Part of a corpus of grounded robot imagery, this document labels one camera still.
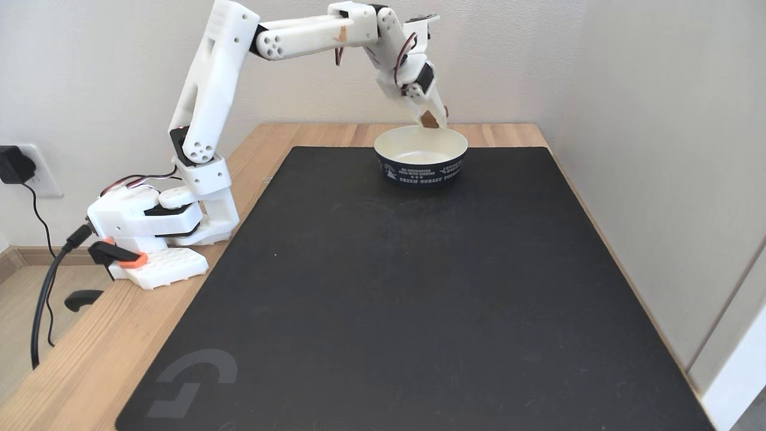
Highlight white wall outlet plate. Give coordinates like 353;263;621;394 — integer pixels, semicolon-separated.
17;144;63;199

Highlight black desk mat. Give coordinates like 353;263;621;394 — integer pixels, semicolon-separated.
115;147;716;431

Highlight dark blue paper bowl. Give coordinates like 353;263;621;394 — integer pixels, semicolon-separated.
374;125;469;186

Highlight thick black cable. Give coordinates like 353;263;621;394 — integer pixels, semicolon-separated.
31;224;93;369

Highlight white door frame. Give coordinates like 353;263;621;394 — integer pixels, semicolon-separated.
688;239;766;431

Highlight black and orange clamp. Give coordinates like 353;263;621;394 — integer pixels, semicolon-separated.
65;238;148;312

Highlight black power adapter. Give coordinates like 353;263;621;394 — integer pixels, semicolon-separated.
0;145;37;184

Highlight thin black adapter cable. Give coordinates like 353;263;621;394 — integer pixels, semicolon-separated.
21;181;58;348

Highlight red black white servo wire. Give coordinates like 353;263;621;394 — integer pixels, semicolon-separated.
393;31;418;88

